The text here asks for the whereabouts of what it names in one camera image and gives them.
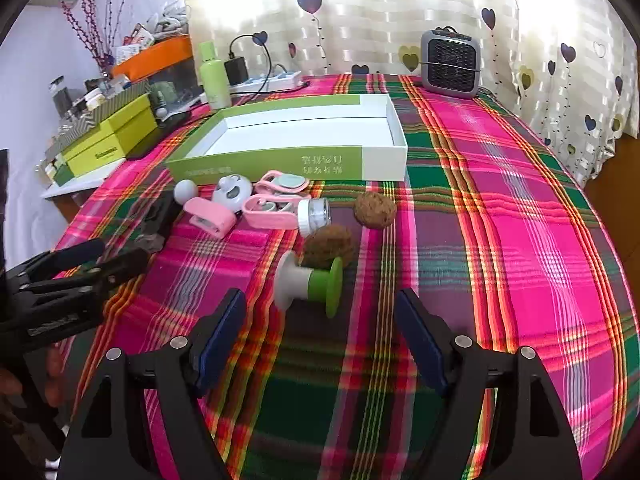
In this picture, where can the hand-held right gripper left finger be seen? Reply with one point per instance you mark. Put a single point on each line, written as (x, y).
(220, 342)

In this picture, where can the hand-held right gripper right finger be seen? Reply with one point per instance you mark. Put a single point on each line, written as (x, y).
(425, 345)

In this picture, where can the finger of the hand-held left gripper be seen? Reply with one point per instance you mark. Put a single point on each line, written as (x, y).
(115, 265)
(80, 250)

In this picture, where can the black massager with white ball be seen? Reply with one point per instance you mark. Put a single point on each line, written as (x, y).
(160, 215)

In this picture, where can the pink clip with dark slot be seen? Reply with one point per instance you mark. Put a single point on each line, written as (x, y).
(210, 212)

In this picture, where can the green and white spool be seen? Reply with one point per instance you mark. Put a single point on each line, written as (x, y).
(320, 285)

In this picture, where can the pink clip with white beads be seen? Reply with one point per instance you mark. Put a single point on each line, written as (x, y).
(265, 220)

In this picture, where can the panda shaped black white gadget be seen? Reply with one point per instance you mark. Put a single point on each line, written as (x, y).
(232, 192)

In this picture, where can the brown walnut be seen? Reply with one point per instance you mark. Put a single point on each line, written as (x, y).
(322, 247)
(375, 210)

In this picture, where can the small clear jar white lid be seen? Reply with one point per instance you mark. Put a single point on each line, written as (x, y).
(315, 215)

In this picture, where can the pink clip with grey pad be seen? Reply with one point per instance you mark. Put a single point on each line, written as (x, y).
(287, 181)

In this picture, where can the green and white cardboard box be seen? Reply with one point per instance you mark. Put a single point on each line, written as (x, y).
(300, 135)

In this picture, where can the person's left hand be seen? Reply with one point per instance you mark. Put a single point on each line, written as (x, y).
(54, 375)

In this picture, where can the white side table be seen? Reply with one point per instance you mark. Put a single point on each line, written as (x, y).
(75, 187)

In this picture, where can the pink green plaid tablecloth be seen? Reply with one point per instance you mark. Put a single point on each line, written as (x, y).
(500, 260)

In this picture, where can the yellow-green cardboard box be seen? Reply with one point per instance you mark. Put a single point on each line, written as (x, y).
(115, 130)

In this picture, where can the black smartphone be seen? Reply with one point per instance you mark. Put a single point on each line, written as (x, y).
(150, 145)

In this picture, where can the chevron patterned box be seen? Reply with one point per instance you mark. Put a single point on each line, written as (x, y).
(95, 117)

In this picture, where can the dark glass jar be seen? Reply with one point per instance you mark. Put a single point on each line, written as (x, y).
(59, 92)

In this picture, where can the pale green packet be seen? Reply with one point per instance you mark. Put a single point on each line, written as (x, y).
(162, 94)

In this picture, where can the pink blossom branches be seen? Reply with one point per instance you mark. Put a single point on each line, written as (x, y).
(95, 45)

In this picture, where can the light green bottle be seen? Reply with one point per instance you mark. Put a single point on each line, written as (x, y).
(215, 85)

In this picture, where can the orange storage box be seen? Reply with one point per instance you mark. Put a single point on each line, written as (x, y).
(160, 52)

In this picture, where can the bundle of paper cards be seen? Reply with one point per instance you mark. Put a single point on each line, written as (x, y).
(137, 42)

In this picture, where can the black charger plug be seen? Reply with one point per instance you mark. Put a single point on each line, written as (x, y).
(235, 70)

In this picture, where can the white power strip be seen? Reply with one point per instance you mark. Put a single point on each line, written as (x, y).
(280, 80)

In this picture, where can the white plastic bags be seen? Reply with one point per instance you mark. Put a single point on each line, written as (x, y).
(172, 20)

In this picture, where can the grey desk heater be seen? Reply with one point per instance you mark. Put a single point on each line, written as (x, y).
(450, 65)

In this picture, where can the heart print curtain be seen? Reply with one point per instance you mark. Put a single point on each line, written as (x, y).
(400, 10)

